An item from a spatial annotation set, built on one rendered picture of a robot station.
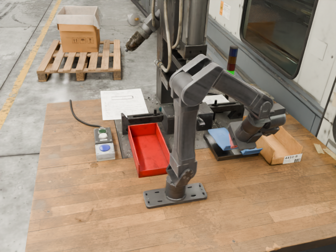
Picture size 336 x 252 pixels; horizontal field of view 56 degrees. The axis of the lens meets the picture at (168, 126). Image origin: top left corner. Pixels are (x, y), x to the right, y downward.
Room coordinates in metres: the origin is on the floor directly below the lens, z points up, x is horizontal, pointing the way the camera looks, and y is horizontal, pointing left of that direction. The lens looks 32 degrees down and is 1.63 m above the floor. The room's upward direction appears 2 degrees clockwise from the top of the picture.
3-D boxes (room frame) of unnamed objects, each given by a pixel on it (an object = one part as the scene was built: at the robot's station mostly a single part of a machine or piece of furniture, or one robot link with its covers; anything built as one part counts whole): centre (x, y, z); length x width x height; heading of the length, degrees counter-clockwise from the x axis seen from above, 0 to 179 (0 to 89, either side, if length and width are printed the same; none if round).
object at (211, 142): (1.02, -0.25, 0.91); 0.17 x 0.16 x 0.02; 105
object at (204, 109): (1.16, -0.08, 0.98); 0.20 x 0.10 x 0.01; 105
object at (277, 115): (0.85, -0.30, 1.16); 0.12 x 0.09 x 0.12; 113
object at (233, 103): (1.24, -0.24, 0.95); 0.15 x 0.03 x 0.10; 105
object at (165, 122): (1.16, -0.08, 0.94); 0.20 x 0.10 x 0.07; 105
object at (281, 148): (1.05, -0.41, 0.93); 0.25 x 0.13 x 0.08; 15
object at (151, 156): (0.95, 0.07, 0.93); 0.25 x 0.12 x 0.06; 15
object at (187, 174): (0.74, -0.04, 1.00); 0.09 x 0.06 x 0.06; 23
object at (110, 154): (0.94, 0.23, 0.90); 0.07 x 0.07 x 0.06; 15
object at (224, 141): (0.98, -0.22, 0.97); 0.15 x 0.07 x 0.03; 18
